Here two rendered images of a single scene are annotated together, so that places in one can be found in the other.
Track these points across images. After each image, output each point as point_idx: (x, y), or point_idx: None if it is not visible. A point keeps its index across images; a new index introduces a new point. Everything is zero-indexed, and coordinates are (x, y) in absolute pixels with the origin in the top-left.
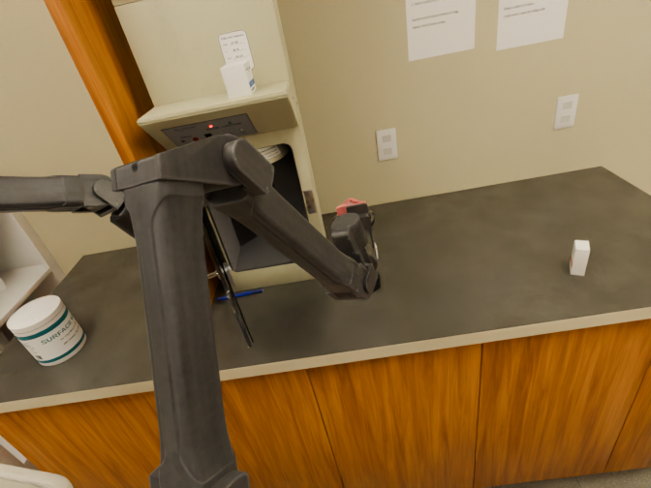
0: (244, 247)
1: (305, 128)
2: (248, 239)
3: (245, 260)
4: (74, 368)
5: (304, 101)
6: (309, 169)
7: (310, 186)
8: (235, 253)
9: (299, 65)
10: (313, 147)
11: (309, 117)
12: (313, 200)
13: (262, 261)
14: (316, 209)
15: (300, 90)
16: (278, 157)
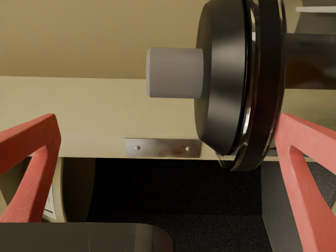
0: (264, 213)
1: (131, 15)
2: (257, 195)
3: (280, 250)
4: None
5: (86, 6)
6: (77, 121)
7: (114, 138)
8: (260, 246)
9: (31, 1)
10: (166, 9)
11: (114, 4)
12: (160, 140)
13: (294, 241)
14: (191, 138)
15: (69, 9)
16: (57, 161)
